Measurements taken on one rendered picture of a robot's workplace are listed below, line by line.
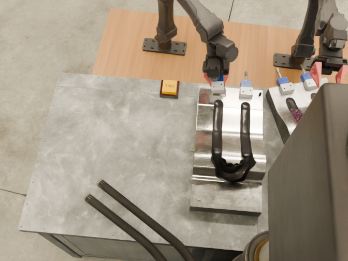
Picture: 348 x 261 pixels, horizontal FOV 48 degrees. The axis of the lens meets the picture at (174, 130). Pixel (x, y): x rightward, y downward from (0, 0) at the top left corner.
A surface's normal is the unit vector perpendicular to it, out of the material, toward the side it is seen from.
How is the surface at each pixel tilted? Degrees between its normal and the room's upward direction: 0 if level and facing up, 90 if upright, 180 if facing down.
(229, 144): 28
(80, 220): 0
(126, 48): 0
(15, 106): 0
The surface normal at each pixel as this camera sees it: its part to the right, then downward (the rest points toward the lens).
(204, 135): 0.04, -0.76
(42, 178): 0.00, -0.44
